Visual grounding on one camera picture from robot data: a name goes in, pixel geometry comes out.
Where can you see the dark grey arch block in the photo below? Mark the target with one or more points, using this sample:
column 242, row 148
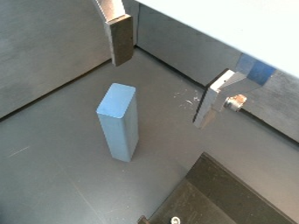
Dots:
column 212, row 196

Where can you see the light blue rectangular block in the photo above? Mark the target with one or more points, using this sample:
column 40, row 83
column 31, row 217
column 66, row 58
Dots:
column 118, row 117

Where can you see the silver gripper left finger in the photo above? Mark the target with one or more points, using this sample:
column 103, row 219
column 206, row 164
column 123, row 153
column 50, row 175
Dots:
column 119, row 29

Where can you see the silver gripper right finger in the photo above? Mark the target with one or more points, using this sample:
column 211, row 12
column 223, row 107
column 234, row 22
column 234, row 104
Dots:
column 227, row 91

